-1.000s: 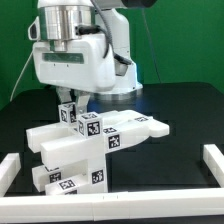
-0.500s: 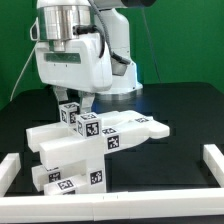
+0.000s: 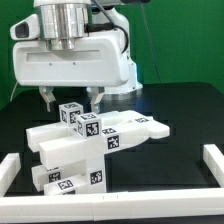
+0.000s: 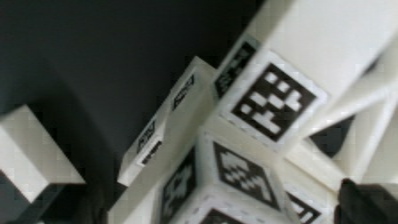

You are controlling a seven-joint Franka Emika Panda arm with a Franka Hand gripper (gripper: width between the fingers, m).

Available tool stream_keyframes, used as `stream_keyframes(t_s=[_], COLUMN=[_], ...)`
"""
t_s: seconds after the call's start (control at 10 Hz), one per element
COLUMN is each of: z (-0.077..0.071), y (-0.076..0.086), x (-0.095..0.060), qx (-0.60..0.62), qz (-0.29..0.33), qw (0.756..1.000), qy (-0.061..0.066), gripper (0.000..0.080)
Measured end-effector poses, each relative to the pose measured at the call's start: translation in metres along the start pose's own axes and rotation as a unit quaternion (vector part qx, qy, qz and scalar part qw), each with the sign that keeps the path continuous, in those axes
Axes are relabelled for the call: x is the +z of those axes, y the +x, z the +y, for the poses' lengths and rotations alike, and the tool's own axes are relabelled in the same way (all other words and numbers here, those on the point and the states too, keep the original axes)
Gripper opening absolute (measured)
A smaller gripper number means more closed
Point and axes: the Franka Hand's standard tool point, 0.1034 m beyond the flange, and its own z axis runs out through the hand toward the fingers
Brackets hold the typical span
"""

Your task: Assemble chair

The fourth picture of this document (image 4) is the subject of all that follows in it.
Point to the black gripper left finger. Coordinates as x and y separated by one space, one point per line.
70 204

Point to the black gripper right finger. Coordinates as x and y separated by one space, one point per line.
367 203

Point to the white chair leg with tag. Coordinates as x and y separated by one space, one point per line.
223 190
171 116

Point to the white chair back part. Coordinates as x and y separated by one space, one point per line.
299 107

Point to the white U-shaped fence frame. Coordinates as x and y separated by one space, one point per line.
34 163

